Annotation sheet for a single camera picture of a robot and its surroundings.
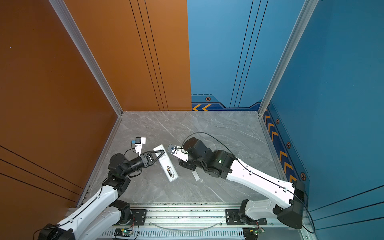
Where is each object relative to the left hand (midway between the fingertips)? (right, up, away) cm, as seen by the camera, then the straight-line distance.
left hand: (163, 153), depth 70 cm
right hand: (+9, +1, -1) cm, 9 cm away
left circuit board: (-20, -38, +1) cm, 43 cm away
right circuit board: (+42, -38, 0) cm, 56 cm away
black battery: (+3, -9, 0) cm, 9 cm away
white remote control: (+1, -5, +1) cm, 5 cm away
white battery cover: (+15, -16, +17) cm, 28 cm away
